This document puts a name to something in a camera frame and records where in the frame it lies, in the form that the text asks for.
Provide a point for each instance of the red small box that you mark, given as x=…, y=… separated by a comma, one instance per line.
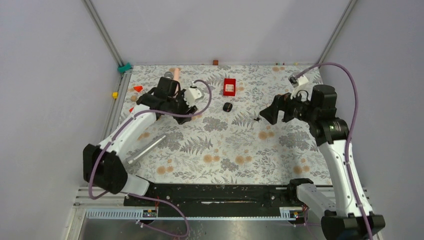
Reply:
x=229, y=87

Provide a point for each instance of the pink microphone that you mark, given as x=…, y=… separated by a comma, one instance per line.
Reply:
x=176, y=77

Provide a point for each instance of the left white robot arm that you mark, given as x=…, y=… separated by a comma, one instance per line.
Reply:
x=104, y=163

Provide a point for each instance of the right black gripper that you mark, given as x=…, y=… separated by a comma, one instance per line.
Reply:
x=280, y=102

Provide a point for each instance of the floral patterned table mat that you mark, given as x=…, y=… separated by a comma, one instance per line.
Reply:
x=218, y=147

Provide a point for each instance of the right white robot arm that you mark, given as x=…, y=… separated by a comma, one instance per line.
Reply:
x=350, y=216

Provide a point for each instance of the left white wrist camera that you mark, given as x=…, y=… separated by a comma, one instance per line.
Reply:
x=191, y=95

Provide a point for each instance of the silver microphone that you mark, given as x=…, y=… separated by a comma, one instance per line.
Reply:
x=138, y=155

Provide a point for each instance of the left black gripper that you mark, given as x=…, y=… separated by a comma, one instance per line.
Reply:
x=187, y=110

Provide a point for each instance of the black earbud case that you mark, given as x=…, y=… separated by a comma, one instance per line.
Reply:
x=227, y=107

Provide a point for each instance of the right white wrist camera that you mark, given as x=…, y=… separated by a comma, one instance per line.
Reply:
x=299, y=84

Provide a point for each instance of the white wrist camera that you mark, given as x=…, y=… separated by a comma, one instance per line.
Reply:
x=191, y=95
x=299, y=84

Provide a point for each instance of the purple glitter microphone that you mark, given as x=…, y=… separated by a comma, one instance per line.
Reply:
x=169, y=75

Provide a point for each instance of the red triangular block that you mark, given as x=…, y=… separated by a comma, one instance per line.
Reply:
x=138, y=88

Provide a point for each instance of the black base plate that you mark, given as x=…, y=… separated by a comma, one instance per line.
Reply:
x=231, y=200

